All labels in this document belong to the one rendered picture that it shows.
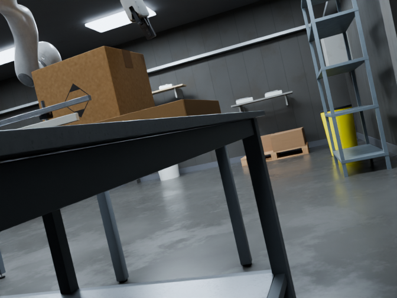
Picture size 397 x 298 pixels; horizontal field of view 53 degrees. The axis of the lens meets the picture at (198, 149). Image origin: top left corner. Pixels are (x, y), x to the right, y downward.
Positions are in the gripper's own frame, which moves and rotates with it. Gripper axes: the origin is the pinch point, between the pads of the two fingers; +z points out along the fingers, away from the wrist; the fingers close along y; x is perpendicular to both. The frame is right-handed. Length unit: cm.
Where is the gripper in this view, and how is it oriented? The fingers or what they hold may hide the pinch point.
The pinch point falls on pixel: (149, 32)
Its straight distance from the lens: 143.0
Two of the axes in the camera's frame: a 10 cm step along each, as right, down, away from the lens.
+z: 4.6, 8.6, 2.3
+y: -1.8, 3.4, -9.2
